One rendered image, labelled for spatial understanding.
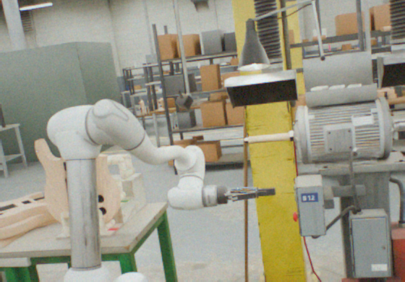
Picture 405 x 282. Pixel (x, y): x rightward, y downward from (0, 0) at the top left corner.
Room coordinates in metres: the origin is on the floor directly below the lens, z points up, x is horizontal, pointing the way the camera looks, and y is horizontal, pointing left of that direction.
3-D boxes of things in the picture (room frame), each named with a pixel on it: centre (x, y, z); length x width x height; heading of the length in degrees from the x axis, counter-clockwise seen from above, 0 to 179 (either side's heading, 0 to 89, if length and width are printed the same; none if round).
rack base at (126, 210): (2.23, 0.56, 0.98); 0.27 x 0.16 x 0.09; 77
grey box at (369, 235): (1.85, -0.60, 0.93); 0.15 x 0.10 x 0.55; 77
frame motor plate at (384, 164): (2.00, -0.63, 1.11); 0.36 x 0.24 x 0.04; 77
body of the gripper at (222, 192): (1.90, -0.05, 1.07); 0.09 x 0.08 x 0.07; 77
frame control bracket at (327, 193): (1.85, -0.44, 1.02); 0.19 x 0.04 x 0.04; 167
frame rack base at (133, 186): (2.38, 0.52, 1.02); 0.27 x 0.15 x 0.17; 77
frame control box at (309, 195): (1.79, -0.43, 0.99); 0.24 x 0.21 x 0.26; 77
